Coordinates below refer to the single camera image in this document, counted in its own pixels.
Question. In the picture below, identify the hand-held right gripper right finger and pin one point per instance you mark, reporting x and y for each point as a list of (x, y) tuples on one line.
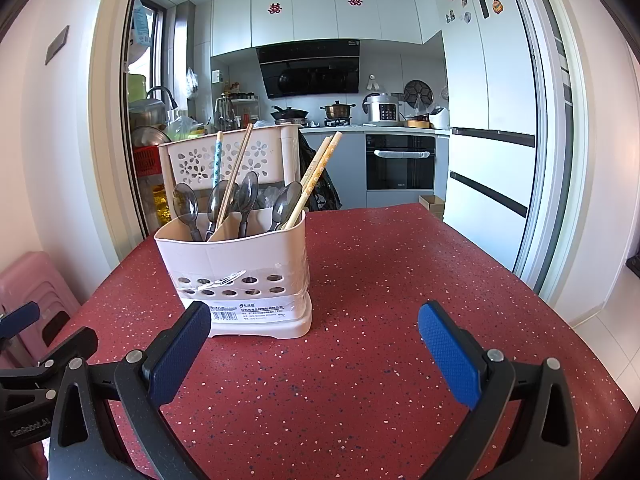
[(450, 355)]

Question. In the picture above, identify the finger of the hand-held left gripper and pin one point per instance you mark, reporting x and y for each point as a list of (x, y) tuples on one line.
[(17, 321), (75, 345)]

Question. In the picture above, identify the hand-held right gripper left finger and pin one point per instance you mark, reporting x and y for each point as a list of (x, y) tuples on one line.
[(177, 355)]

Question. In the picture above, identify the pink cutlery holder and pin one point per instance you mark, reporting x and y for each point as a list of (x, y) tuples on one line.
[(235, 260)]

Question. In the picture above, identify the plain wooden chopstick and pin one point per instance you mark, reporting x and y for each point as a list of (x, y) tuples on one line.
[(238, 169), (233, 170)]

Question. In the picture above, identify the blue dotted chopstick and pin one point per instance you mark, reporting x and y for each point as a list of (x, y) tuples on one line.
[(216, 157)]

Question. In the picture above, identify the patterned wooden chopstick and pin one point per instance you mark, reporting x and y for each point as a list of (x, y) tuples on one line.
[(320, 169), (315, 160)]

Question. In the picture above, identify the pink plastic stool stack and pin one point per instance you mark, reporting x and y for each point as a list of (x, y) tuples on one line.
[(40, 285)]

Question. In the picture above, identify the yellow cooking oil bottle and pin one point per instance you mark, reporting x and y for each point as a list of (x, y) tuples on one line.
[(159, 207)]

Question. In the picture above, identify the small open cardboard box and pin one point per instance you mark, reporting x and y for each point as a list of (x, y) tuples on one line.
[(432, 206)]

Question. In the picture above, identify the bagged green vegetables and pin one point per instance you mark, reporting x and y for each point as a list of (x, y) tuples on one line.
[(270, 197)]

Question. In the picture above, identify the black built-in oven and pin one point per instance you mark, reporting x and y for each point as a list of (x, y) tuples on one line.
[(400, 170)]

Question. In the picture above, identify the white flower-cutout basket cart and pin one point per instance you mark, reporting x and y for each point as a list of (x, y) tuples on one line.
[(200, 160)]

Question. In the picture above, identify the red plastic crate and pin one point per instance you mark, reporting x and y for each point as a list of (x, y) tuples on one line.
[(146, 161)]

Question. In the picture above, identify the grey kitchen base cabinet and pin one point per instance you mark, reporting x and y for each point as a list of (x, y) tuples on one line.
[(350, 170)]

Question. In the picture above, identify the steel pot lid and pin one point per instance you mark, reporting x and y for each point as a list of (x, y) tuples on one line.
[(147, 136)]

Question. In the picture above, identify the yellow round container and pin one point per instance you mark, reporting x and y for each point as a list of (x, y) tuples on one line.
[(418, 122)]

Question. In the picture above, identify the white small kitchen appliance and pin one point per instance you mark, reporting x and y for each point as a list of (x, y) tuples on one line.
[(440, 118)]

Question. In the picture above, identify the large steel pot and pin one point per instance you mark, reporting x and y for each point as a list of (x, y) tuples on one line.
[(145, 110)]

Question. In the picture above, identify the white refrigerator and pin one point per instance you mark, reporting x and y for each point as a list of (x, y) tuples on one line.
[(485, 110)]

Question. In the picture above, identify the white spice rack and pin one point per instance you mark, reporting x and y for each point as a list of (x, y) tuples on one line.
[(237, 110)]

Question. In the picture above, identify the silver electric pressure cooker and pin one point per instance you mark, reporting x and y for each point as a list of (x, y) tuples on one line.
[(384, 110)]

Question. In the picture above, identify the green plastic container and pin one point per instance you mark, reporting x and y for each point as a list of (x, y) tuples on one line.
[(136, 88)]

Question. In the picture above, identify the hanging mesh strainer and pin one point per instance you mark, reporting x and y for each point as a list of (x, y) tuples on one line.
[(445, 92)]

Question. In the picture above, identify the black round multi-hole pan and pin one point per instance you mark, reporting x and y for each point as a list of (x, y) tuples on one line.
[(418, 93)]

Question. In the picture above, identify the curved kitchen faucet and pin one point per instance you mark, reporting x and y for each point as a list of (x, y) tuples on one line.
[(160, 91)]

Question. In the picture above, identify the black wok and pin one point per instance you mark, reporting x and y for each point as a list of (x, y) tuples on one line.
[(290, 113)]

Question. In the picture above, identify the steel pot with lid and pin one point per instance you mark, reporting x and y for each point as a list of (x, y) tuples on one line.
[(337, 110)]

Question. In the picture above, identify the hanging clear plastic bag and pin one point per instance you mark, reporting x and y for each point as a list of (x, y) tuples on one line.
[(192, 82)]

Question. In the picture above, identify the black range hood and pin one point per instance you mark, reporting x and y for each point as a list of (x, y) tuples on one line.
[(312, 72)]

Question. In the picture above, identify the blue hanging package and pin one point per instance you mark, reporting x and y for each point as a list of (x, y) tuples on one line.
[(142, 26)]

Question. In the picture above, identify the dark wall switch plate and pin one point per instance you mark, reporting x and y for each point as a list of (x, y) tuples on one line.
[(56, 45)]

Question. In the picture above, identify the white wall outlet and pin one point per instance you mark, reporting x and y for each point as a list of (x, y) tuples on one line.
[(216, 76)]

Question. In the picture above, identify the white wall hook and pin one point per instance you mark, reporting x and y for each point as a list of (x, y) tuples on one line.
[(372, 81)]

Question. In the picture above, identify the white wall cabinets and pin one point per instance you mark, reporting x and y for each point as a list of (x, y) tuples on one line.
[(325, 15)]

